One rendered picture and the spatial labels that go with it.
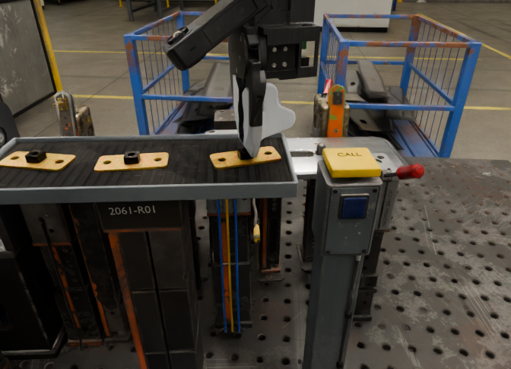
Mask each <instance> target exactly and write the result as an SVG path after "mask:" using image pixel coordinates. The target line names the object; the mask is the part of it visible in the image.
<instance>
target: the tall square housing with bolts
mask: <svg viewBox="0 0 511 369"><path fill-rule="evenodd" d="M233 133H238V132H237V129H234V130H208V131H207V132H206V133H205V134H233ZM206 205H207V216H211V233H212V244H213V254H212V265H211V267H212V278H213V288H214V300H213V302H214V309H215V310H213V311H212V313H213V314H215V317H214V319H213V320H214V324H212V325H211V326H209V327H208V328H211V327H212V326H214V332H217V331H219V332H222V331H224V332H227V330H229V332H228V334H230V333H231V332H232V333H234V332H235V333H236V331H238V332H240V331H244V332H245V331H246V329H247V328H252V327H253V326H254V325H252V318H254V317H255V316H254V315H252V312H253V311H255V310H254V308H253V305H255V304H254V303H255V301H256V300H255V299H254V298H253V295H254V293H255V292H254V291H251V268H250V249H249V235H248V215H251V202H250V199H206ZM251 293H252V295H251ZM251 296H252V297H251Z"/></svg>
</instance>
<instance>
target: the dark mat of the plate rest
mask: <svg viewBox="0 0 511 369"><path fill-rule="evenodd" d="M268 146H271V147H273V148H274V149H275V150H276V151H277V153H279V155H280V156H281V160H280V161H275V162H269V163H263V164H254V165H249V166H243V167H234V168H228V169H223V170H217V169H215V168H214V165H213V164H212V162H211V159H210V155H211V154H216V153H223V152H228V151H237V148H241V147H244V145H243V143H242V142H241V141H240V139H239V138H232V139H192V140H151V141H111V142H36V143H17V144H15V145H14V146H13V147H12V148H10V149H9V150H8V151H7V152H6V153H4V154H3V155H2V156H1V157H0V161H1V160H3V159H5V158H6V157H7V156H9V155H10V154H13V153H14V152H16V151H29V152H31V151H32V150H40V151H45V152H46V153H50V154H70V155H75V157H76V159H75V160H74V161H73V162H71V163H70V164H69V165H68V166H67V167H66V168H65V169H63V170H61V171H57V172H55V171H46V170H28V169H17V168H8V167H0V189H8V188H41V187H73V186H137V185H170V184H203V183H267V182H293V181H292V178H291V175H290V170H289V167H288V162H287V158H286V154H285V151H284V146H283V143H282V139H281V138H264V139H262V140H261V143H260V148H261V147H268ZM126 151H139V152H140V154H148V153H162V152H166V153H168V155H169V157H168V163H167V167H166V168H163V169H151V170H127V171H114V172H101V173H97V172H95V171H94V168H95V166H96V164H97V162H98V160H99V158H100V157H102V156H107V155H121V154H125V152H126Z"/></svg>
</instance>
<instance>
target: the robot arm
mask: <svg viewBox="0 0 511 369"><path fill-rule="evenodd" d="M315 1H316V0H220V1H219V2H217V3H216V4H215V5H213V6H212V7H211V8H209V9H208V10H207V11H206V12H205V13H204V14H202V15H201V16H199V17H198V18H197V19H195V20H194V21H193V22H192V23H191V24H189V25H188V26H184V27H181V28H180V29H178V30H177V31H175V32H174V33H173V34H172V35H171V36H170V37H168V38H167V42H166V43H165V44H164V45H163V51H164V53H165V54H166V55H167V57H168V58H169V59H170V61H171V62H172V63H173V64H174V65H175V67H176V68H177V69H179V70H180V71H185V70H186V69H189V68H191V67H192V66H194V65H196V64H197V63H199V62H200V61H201V60H202V59H203V58H204V57H205V56H206V54H207V53H208V52H210V51H211V50H212V49H213V48H215V47H216V46H217V45H218V44H219V43H221V42H222V41H224V40H225V39H226V38H228V55H229V60H230V83H231V90H232V98H233V107H234V114H235V119H236V127H237V132H238V137H239V139H240V141H241V142H242V143H243V145H244V147H245V148H246V150H247V151H248V152H249V154H250V156H251V157H257V155H258V153H259V148H260V143H261V140H262V139H264V138H266V137H268V136H270V135H273V134H276V133H278V132H281V131H284V130H286V129H289V128H290V127H291V126H292V125H293V124H294V122H295V113H294V111H293V110H290V109H288V108H286V107H283V106H282V105H281V100H280V99H279V98H278V90H277V88H276V87H275V86H274V85H273V84H271V83H266V79H270V78H278V79H279V80H287V79H296V78H308V77H316V76H317V66H318V57H319V38H320V28H321V26H319V25H317V24H314V12H315ZM306 41H315V51H314V61H313V66H309V57H307V56H305V55H301V53H302V49H306ZM302 66H304V67H302Z"/></svg>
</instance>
